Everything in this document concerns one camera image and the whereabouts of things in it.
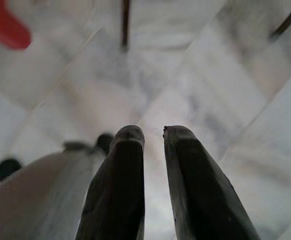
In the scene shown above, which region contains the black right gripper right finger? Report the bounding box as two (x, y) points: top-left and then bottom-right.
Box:
(162, 125), (261, 240)

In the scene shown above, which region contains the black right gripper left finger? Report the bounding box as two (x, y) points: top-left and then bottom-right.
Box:
(75, 124), (146, 240)

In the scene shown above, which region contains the dark brown furniture leg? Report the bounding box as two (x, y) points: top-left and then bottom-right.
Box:
(119, 0), (132, 51)

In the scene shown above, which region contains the red plastic object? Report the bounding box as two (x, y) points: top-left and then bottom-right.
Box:
(0, 0), (32, 51)

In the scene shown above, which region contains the black curved cable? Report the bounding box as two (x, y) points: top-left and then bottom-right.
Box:
(270, 0), (291, 40)

